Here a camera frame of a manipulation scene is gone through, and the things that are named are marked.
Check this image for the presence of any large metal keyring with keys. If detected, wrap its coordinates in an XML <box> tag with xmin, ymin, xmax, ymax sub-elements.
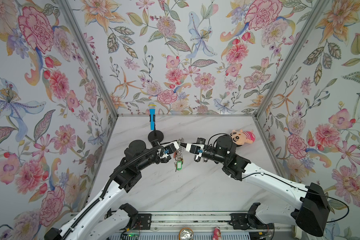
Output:
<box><xmin>174</xmin><ymin>138</ymin><xmax>185</xmax><ymax>172</ymax></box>

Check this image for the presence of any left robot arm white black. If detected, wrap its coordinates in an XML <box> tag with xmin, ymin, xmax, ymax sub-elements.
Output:
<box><xmin>44</xmin><ymin>140</ymin><xmax>181</xmax><ymax>240</ymax></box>

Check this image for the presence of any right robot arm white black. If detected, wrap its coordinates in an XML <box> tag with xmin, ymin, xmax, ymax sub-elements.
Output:
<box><xmin>182</xmin><ymin>135</ymin><xmax>330</xmax><ymax>237</ymax></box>

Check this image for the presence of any blue toy microphone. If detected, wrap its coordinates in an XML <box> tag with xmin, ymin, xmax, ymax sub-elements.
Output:
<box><xmin>149</xmin><ymin>102</ymin><xmax>156</xmax><ymax>131</ymax></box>

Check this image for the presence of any small pink figurine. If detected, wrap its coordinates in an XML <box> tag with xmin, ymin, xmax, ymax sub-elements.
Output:
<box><xmin>212</xmin><ymin>227</ymin><xmax>222</xmax><ymax>240</ymax></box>

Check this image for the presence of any shiny round metal object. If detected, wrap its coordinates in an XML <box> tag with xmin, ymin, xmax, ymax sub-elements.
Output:
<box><xmin>178</xmin><ymin>228</ymin><xmax>194</xmax><ymax>240</ymax></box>

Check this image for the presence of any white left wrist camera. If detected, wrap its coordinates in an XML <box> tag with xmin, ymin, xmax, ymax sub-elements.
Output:
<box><xmin>163</xmin><ymin>141</ymin><xmax>180</xmax><ymax>155</ymax></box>

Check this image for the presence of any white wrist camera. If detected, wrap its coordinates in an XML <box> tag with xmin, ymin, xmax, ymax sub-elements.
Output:
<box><xmin>163</xmin><ymin>141</ymin><xmax>180</xmax><ymax>155</ymax></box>
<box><xmin>185</xmin><ymin>144</ymin><xmax>205</xmax><ymax>155</ymax></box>

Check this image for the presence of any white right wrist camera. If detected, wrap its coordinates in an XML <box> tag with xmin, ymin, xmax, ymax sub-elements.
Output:
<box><xmin>185</xmin><ymin>144</ymin><xmax>205</xmax><ymax>155</ymax></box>

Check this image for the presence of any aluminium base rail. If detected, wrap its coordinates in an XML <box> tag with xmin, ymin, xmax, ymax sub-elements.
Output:
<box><xmin>138</xmin><ymin>211</ymin><xmax>294</xmax><ymax>233</ymax></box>

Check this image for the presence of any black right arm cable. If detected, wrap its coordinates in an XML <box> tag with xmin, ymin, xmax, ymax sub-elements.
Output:
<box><xmin>205</xmin><ymin>133</ymin><xmax>350</xmax><ymax>224</ymax></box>

